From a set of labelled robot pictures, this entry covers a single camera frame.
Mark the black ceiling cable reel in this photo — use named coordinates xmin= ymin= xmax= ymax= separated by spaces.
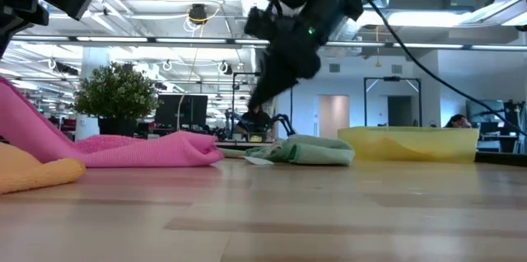
xmin=188 ymin=3 xmax=209 ymax=25

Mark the black computer monitor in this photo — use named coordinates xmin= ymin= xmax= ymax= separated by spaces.
xmin=158 ymin=94 xmax=209 ymax=128

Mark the black metal station frame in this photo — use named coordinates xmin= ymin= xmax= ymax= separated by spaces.
xmin=364 ymin=76 xmax=422 ymax=128
xmin=231 ymin=71 xmax=294 ymax=131

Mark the green plant in black pot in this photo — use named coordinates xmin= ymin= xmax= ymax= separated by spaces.
xmin=70 ymin=62 xmax=161 ymax=144

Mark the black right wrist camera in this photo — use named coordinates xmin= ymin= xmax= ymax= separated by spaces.
xmin=244 ymin=4 xmax=282 ymax=41

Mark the yellow hanging cord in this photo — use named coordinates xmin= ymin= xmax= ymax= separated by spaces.
xmin=375 ymin=26 xmax=382 ymax=68

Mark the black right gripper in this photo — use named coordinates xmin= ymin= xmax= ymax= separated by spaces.
xmin=246 ymin=18 xmax=330 ymax=111

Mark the pink microfiber towel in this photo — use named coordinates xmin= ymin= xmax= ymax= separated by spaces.
xmin=0 ymin=77 xmax=226 ymax=169

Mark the yellow translucent plastic bin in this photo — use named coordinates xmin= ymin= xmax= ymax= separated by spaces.
xmin=337 ymin=126 xmax=481 ymax=163

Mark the grey computer monitor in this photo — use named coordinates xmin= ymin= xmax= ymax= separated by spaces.
xmin=465 ymin=99 xmax=506 ymax=135

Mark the person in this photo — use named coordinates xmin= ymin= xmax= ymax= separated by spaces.
xmin=444 ymin=113 xmax=473 ymax=129
xmin=240 ymin=107 xmax=273 ymax=142

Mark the orange microfiber towel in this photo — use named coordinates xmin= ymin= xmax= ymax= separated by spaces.
xmin=0 ymin=142 xmax=86 ymax=195

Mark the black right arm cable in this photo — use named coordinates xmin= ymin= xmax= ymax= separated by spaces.
xmin=363 ymin=0 xmax=527 ymax=136

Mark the green microfiber towel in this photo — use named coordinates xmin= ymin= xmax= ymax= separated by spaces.
xmin=222 ymin=133 xmax=356 ymax=167

